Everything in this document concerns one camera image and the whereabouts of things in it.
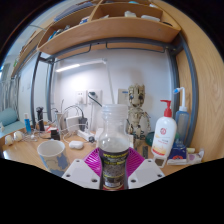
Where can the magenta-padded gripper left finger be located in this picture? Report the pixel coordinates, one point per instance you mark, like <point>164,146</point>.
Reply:
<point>80,173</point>

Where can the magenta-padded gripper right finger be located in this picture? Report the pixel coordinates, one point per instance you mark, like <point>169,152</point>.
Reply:
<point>146,173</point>

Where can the clear bottle with dark label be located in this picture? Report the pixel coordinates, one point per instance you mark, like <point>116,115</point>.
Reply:
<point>114,153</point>

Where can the small white oval case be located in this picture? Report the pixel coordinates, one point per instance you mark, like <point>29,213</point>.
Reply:
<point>76,144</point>

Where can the cream mug with blue patches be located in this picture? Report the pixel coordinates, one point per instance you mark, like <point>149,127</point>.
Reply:
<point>53,156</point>

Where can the small blue box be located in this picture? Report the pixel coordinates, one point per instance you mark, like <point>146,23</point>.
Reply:
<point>177,153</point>

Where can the white power strip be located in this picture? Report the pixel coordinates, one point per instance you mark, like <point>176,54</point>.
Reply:
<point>86,135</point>

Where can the white pump bottle, red pump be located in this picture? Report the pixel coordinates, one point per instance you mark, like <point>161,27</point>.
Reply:
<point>164,136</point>

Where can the small black adapter cube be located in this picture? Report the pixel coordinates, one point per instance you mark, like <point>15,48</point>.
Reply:
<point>55,134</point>

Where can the white charger block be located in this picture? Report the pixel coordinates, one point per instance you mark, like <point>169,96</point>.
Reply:
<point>72,123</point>

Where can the wooden tree-man figurine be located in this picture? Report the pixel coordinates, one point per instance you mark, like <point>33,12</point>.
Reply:
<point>137,113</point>

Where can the black electric shaver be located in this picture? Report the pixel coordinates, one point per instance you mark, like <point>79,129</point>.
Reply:
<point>40,118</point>

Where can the small blue bottle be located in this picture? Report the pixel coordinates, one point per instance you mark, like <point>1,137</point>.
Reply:
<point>27,125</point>

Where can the white tape roll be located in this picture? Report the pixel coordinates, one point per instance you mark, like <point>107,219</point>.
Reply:
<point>9,140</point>
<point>18,135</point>

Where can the bed with pale blue sheet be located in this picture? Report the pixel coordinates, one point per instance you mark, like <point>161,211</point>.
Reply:
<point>11,130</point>

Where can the teal pillow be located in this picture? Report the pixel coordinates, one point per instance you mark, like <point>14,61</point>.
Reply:
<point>8,116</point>

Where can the grey patterned curtain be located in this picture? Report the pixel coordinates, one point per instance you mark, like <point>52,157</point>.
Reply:
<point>10,95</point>

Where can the white desk lamp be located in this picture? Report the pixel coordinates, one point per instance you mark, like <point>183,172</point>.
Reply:
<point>76,66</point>

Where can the wooden wardrobe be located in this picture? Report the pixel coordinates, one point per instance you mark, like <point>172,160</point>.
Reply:
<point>208,83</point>

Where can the wooden shelf unit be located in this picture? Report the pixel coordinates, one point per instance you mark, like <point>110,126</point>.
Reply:
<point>110,30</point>

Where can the white wall socket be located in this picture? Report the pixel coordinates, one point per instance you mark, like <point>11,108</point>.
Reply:
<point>96,93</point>
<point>80,97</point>

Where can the grey metal shelf frame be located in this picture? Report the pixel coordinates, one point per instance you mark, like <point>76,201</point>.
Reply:
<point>191,93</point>

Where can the long wooden wall shelf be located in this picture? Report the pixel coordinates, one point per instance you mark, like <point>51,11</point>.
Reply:
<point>28,53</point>

